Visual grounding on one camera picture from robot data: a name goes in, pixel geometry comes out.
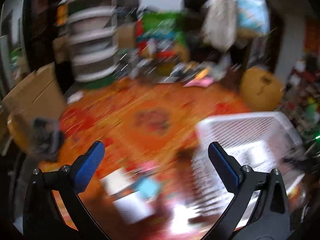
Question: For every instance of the light blue shopping bag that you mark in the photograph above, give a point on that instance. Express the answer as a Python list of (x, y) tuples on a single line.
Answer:
[(252, 18)]

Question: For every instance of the white square charger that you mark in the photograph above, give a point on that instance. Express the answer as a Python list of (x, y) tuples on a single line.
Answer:
[(133, 208)]

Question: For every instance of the stacked white drawer unit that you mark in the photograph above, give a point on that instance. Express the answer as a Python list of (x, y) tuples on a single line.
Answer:
[(92, 38)]

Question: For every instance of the white canvas tote bag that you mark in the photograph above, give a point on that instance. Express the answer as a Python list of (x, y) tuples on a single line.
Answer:
[(220, 24)]

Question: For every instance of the black phone holder stand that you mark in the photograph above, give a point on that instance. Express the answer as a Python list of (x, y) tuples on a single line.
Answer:
[(47, 138)]

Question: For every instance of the white perforated plastic basket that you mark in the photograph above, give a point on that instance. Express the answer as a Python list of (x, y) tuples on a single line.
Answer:
[(260, 140)]

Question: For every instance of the white black cube charger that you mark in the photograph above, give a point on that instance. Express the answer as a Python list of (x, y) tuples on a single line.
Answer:
[(116, 181)]

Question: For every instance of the pink paper sheet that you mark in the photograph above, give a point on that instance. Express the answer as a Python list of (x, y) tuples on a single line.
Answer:
[(203, 82)]

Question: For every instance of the green woven basket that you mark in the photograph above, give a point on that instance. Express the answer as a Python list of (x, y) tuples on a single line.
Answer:
[(97, 84)]

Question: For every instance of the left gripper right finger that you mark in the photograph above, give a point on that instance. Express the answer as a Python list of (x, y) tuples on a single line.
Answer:
[(270, 218)]

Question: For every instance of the brown cardboard box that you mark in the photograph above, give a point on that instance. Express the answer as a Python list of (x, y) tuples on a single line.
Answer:
[(37, 96)]

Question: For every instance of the green plastic bag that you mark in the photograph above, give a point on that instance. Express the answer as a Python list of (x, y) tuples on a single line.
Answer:
[(164, 25)]

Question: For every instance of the light blue charger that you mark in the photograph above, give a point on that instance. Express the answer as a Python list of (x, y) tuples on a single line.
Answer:
[(148, 187)]

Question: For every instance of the red floral tablecloth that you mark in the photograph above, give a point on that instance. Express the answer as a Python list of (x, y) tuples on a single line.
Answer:
[(144, 125)]

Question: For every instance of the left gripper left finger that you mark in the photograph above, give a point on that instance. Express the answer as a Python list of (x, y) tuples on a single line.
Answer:
[(41, 215)]

